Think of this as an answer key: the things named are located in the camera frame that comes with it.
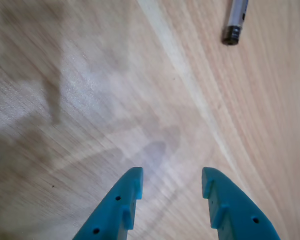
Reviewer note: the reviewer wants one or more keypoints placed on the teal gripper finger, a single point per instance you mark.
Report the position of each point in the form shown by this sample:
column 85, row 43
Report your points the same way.
column 237, row 215
column 112, row 215

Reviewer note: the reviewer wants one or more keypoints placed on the transparent pen with black grip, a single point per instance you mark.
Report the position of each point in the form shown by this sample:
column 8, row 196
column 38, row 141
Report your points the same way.
column 236, row 17

